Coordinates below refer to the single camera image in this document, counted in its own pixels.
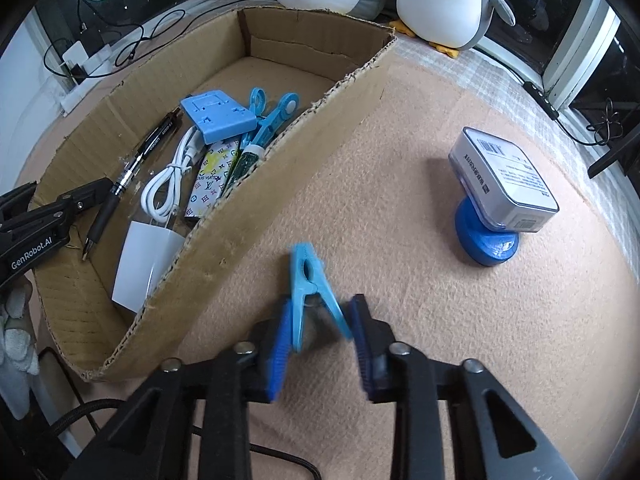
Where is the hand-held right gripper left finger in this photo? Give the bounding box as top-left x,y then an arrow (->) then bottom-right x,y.
85,299 -> 295,480

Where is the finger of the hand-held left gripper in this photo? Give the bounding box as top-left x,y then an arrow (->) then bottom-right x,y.
37,177 -> 114,231

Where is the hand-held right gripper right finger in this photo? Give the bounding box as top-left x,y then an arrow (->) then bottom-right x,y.
349,294 -> 581,480

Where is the black pen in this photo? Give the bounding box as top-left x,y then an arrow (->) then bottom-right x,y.
81,108 -> 183,262

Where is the blue clothespin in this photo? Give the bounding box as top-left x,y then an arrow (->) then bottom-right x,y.
289,242 -> 353,352

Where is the white charger plug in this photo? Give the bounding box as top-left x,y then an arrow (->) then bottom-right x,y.
111,220 -> 188,313

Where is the cardboard box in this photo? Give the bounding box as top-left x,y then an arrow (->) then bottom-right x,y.
31,6 -> 398,383

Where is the green tube with white cap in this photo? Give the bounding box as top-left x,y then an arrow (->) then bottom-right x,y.
220,144 -> 266,198

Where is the person's left hand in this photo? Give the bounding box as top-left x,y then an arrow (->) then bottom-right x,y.
0,280 -> 42,421

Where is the patterned white lighter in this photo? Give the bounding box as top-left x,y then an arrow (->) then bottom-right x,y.
184,137 -> 242,221

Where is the white power strip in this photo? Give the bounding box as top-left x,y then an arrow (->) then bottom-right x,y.
60,42 -> 126,111

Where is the white power adapter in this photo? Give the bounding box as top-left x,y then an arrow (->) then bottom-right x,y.
62,42 -> 87,68

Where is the blue plastic holder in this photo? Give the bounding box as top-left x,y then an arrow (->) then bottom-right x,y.
179,91 -> 258,145

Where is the blue round base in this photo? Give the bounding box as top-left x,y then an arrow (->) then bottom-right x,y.
454,195 -> 521,267

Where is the blue plastic clip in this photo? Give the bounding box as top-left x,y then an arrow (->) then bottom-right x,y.
242,87 -> 299,148

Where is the white labelled box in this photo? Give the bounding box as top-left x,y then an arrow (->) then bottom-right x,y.
447,126 -> 560,234

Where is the black metal stand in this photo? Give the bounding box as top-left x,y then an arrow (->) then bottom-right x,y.
587,97 -> 640,178

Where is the small penguin plush toy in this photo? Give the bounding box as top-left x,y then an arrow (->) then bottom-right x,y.
390,0 -> 516,58

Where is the white coiled cable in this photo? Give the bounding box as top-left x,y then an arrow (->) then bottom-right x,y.
141,126 -> 206,223

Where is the black looped cable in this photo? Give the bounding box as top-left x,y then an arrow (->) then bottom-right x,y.
44,37 -> 87,81

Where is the black usb cable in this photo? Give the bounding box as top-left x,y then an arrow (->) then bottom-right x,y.
112,10 -> 186,68

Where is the black inline cable remote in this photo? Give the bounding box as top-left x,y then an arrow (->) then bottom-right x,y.
522,80 -> 561,122

